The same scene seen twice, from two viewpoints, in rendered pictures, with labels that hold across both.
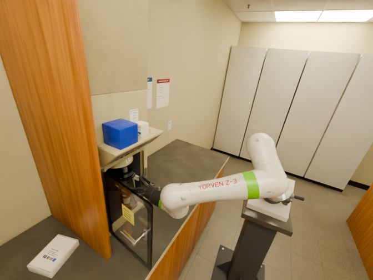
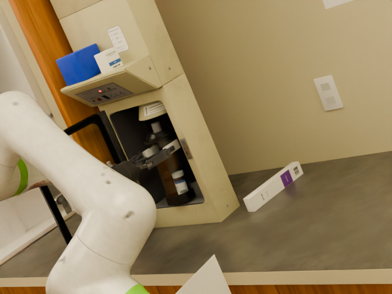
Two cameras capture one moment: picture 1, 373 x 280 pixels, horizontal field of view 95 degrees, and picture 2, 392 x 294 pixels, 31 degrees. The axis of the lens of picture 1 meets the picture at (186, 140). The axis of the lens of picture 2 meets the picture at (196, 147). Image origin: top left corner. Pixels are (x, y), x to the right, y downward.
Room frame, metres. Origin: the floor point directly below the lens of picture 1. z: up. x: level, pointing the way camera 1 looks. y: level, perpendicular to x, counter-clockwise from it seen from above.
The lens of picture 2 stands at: (1.57, -1.76, 1.66)
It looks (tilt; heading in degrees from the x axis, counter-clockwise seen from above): 13 degrees down; 108
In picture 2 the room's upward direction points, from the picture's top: 23 degrees counter-clockwise
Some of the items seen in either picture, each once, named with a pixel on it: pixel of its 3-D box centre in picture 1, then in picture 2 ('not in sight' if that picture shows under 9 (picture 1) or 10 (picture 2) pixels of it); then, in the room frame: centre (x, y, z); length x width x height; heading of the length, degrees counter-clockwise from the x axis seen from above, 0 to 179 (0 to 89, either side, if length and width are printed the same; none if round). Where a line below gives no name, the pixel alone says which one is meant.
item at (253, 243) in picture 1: (250, 248); not in sight; (0.98, -0.65, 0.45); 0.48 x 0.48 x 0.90; 69
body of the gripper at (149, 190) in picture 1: (147, 191); (132, 170); (0.71, 0.18, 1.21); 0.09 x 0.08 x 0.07; 64
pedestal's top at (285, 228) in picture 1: (265, 208); not in sight; (0.98, -0.65, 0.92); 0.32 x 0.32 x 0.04; 69
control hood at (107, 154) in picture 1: (134, 146); (109, 87); (0.73, 0.25, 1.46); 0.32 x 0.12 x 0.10; 154
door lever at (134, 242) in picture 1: (132, 234); not in sight; (0.46, 0.18, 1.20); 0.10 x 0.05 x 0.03; 57
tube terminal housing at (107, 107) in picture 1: (110, 158); (163, 105); (0.81, 0.41, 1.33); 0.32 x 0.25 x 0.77; 154
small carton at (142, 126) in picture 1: (141, 128); (108, 60); (0.77, 0.23, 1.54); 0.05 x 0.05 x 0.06; 60
